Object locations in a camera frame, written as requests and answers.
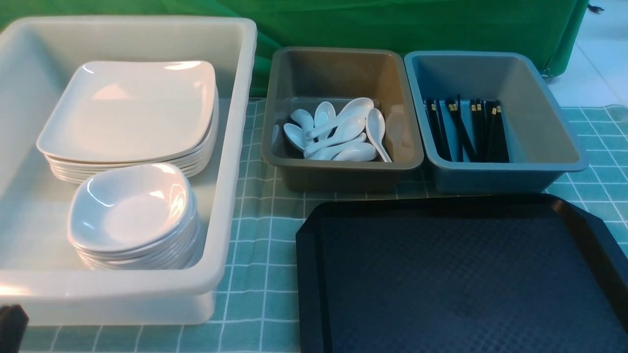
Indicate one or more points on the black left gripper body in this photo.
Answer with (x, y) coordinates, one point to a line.
(13, 324)

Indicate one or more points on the large white square plate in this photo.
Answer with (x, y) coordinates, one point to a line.
(131, 111)

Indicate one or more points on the large white plastic tub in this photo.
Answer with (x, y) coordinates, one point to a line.
(39, 269)

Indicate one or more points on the stack of white bowls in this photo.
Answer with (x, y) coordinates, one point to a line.
(143, 217)

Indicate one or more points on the stack of white square plates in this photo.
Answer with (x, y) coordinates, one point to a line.
(191, 162)

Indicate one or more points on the green checkered tablecloth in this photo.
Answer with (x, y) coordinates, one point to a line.
(256, 303)

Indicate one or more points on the brown plastic bin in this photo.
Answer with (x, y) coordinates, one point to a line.
(304, 77)

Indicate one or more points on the pile of white spoons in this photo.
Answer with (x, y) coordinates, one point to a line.
(356, 133)

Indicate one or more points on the black serving tray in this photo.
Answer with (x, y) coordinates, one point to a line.
(486, 274)

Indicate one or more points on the bundle of black chopsticks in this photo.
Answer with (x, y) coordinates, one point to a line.
(468, 131)

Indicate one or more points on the grey-blue plastic bin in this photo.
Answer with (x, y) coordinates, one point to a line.
(541, 144)

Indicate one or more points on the green backdrop cloth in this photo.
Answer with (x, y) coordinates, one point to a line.
(542, 30)

